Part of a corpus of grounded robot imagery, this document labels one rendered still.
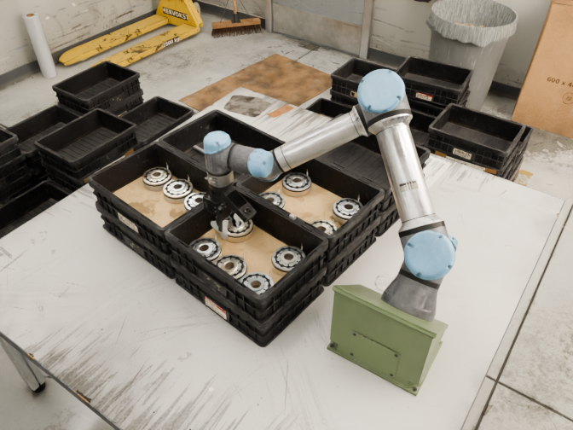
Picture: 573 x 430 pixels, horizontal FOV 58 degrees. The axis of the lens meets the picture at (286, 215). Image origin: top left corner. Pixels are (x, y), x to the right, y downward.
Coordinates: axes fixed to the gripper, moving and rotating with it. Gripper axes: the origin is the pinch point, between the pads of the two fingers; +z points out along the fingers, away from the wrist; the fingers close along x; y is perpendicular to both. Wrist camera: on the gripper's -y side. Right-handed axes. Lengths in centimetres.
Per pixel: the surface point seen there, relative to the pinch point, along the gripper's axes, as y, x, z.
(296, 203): -6.4, -26.1, 2.0
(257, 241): -7.6, -3.9, 2.0
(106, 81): 177, -80, 35
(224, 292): -14.5, 19.0, 0.3
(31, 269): 53, 42, 15
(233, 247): -3.4, 3.1, 2.0
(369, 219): -31.6, -32.2, 0.1
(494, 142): -35, -158, 36
